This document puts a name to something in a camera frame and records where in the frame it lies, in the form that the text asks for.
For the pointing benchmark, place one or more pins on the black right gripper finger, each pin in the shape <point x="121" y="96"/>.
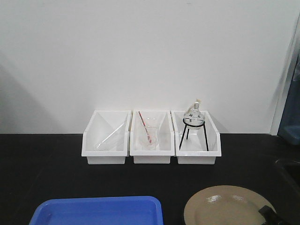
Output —
<point x="270" y="216"/>

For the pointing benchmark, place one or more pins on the beige plate with black rim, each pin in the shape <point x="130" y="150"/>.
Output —
<point x="225" y="205"/>

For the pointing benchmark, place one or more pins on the blue plastic tray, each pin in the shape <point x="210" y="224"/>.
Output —
<point x="126" y="210"/>

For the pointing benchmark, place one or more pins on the black sink basin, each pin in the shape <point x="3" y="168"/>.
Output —
<point x="290" y="170"/>

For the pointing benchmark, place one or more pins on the blue container at right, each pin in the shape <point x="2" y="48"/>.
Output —
<point x="289" y="128"/>

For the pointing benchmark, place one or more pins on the right white storage bin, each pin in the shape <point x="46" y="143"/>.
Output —
<point x="192" y="152"/>

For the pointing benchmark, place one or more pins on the white storage bin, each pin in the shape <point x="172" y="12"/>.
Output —
<point x="101" y="124"/>
<point x="166" y="146"/>
<point x="192" y="152"/>

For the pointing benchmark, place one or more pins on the glass alcohol lamp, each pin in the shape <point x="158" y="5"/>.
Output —
<point x="193" y="118"/>

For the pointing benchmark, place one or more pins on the middle white storage bin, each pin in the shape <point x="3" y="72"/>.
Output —
<point x="166" y="146"/>

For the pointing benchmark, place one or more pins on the clear glass beaker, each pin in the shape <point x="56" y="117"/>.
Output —
<point x="153" y="131"/>

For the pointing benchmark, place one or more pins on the red glass stirring rod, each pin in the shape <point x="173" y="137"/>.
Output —
<point x="145" y="128"/>

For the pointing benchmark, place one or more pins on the left white storage bin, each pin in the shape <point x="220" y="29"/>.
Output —
<point x="101" y="124"/>

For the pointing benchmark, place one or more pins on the black wire tripod stand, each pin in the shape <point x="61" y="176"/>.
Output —
<point x="191" y="130"/>

